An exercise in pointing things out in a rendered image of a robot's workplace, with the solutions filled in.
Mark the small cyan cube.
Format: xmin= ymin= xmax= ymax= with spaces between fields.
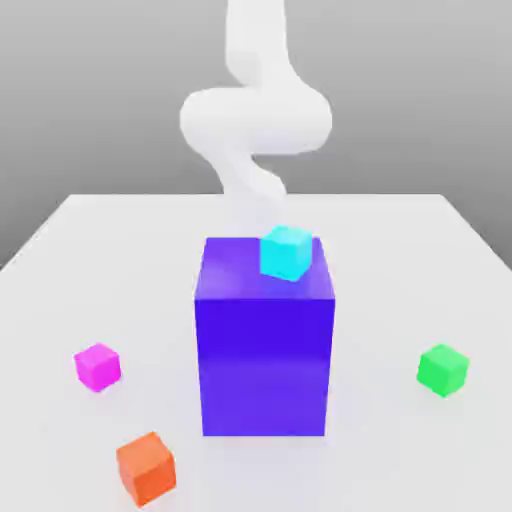
xmin=259 ymin=224 xmax=314 ymax=284

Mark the small magenta cube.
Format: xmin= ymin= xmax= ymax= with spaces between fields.
xmin=73 ymin=342 xmax=122 ymax=394

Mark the small green cube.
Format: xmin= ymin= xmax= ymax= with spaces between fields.
xmin=415 ymin=343 xmax=471 ymax=399

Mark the small orange cube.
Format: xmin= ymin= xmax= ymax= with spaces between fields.
xmin=115 ymin=430 xmax=178 ymax=509

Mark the large purple box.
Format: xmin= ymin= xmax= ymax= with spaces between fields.
xmin=193 ymin=236 xmax=336 ymax=438

